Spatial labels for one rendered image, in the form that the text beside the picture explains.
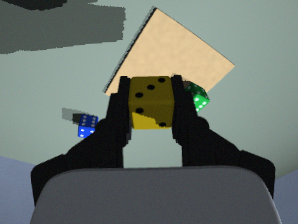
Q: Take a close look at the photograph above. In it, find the blue die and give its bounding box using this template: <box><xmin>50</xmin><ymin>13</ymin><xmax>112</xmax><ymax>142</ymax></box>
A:
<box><xmin>78</xmin><ymin>114</ymin><xmax>98</xmax><ymax>138</ymax></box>

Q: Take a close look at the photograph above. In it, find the yellow die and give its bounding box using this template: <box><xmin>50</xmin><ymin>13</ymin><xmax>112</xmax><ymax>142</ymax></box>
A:
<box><xmin>128</xmin><ymin>76</ymin><xmax>175</xmax><ymax>130</ymax></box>

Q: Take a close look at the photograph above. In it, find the green die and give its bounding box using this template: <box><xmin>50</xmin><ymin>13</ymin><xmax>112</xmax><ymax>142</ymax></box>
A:
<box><xmin>185</xmin><ymin>83</ymin><xmax>210</xmax><ymax>113</ymax></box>

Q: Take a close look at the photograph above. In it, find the tan flat mat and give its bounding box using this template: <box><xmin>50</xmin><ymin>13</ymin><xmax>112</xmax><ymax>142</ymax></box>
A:
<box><xmin>105</xmin><ymin>8</ymin><xmax>235</xmax><ymax>96</ymax></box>

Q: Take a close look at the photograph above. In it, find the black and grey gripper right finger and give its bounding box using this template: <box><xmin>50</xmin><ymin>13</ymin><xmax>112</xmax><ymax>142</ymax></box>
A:
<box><xmin>171</xmin><ymin>75</ymin><xmax>275</xmax><ymax>199</ymax></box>

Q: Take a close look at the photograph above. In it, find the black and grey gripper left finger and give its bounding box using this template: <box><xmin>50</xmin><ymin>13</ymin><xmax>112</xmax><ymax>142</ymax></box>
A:
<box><xmin>30</xmin><ymin>76</ymin><xmax>132</xmax><ymax>206</ymax></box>

